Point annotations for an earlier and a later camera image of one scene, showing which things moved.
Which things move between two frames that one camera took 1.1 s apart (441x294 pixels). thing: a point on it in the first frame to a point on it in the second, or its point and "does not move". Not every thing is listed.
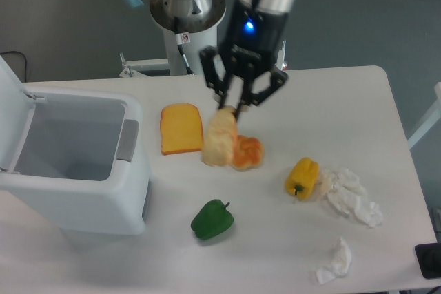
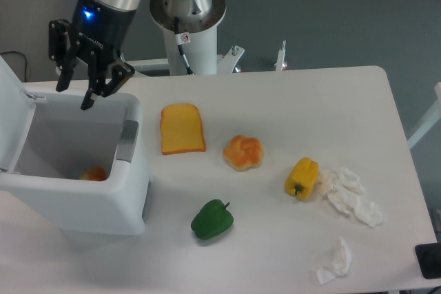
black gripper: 252,38 to 103,29
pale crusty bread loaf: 221,133 to 95,173
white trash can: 69,159 does not move
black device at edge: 428,257 does not move
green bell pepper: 211,219 does not move
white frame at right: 433,119 does not move
